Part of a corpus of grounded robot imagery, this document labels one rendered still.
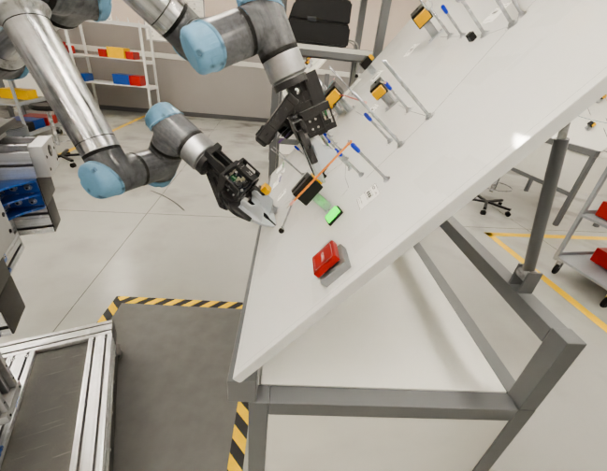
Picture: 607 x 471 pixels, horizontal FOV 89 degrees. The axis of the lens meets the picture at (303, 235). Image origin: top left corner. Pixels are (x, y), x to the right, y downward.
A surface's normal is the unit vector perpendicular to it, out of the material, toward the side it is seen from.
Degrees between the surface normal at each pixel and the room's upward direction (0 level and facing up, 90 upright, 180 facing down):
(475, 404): 0
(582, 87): 53
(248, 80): 90
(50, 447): 0
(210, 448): 0
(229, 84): 90
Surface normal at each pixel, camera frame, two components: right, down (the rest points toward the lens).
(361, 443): 0.03, 0.50
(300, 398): 0.09, -0.87
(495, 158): -0.73, -0.58
